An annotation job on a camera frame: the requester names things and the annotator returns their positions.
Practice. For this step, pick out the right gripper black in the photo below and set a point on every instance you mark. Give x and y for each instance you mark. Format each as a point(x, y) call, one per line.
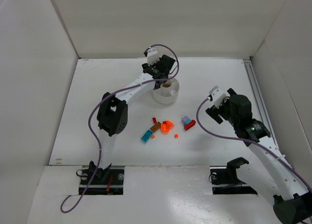
point(217, 113)

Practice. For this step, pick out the orange round lego piece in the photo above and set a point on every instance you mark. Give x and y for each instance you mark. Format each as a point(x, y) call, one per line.
point(166, 126)

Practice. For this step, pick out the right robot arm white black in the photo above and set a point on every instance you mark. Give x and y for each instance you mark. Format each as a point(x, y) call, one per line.
point(286, 191)

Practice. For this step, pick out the aluminium rail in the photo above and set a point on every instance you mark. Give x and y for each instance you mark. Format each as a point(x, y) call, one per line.
point(258, 97)

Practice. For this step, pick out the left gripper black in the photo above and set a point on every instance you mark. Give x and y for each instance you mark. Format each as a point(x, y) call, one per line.
point(154, 71)

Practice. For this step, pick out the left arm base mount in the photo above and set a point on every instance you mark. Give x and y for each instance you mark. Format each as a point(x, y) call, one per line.
point(107, 181)

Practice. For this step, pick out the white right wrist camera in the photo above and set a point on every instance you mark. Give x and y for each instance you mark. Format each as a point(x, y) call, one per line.
point(217, 96)

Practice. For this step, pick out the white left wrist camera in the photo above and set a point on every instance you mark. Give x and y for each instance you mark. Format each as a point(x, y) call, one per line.
point(151, 55)

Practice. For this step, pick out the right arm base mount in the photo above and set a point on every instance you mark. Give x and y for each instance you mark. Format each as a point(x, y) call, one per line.
point(224, 179)

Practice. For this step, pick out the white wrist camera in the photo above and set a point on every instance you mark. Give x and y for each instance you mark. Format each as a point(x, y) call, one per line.
point(217, 96)
point(151, 55)

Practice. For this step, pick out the red lego brick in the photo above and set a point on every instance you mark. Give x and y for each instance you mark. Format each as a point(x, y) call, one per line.
point(189, 125)

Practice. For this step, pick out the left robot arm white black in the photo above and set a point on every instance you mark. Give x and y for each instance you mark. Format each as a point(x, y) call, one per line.
point(112, 115)

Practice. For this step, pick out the white round divided container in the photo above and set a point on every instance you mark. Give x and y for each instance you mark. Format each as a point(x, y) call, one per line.
point(167, 95)

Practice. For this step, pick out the brown lego plate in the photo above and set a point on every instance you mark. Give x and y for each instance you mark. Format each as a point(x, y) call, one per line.
point(156, 127)

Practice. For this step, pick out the teal lego brick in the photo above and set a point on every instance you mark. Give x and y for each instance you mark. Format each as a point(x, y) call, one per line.
point(147, 136)

